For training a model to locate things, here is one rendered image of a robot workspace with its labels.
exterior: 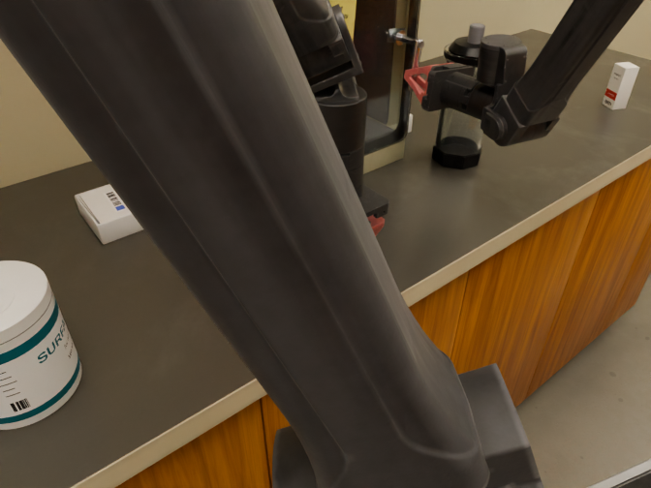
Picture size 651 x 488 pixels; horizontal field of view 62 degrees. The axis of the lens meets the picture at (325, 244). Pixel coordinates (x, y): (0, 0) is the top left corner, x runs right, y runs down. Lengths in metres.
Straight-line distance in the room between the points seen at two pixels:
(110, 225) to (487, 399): 0.80
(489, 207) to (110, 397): 0.70
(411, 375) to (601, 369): 2.00
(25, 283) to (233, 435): 0.34
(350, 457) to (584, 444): 1.75
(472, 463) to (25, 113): 1.11
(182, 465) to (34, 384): 0.22
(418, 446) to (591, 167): 1.08
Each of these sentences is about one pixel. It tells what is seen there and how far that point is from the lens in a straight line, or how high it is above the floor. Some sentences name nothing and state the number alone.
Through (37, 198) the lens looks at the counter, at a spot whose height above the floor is 0.94.
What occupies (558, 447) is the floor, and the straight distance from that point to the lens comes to 1.89.
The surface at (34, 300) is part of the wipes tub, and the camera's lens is 0.65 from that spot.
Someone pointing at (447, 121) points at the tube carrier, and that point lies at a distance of 1.11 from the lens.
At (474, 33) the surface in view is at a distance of 1.08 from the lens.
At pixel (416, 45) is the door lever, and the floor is 1.20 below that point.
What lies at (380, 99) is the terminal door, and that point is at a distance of 1.03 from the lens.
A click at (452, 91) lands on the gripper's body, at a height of 1.16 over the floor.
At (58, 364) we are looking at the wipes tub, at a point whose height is 1.00.
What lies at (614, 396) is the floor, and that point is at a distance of 2.09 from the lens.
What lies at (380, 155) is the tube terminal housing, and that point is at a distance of 1.11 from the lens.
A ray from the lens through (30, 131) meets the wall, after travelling 1.23.
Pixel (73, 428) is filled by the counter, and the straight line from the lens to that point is 0.72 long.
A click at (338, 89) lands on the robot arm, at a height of 1.31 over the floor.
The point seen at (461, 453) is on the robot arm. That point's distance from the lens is 0.20.
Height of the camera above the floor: 1.48
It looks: 37 degrees down
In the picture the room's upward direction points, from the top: straight up
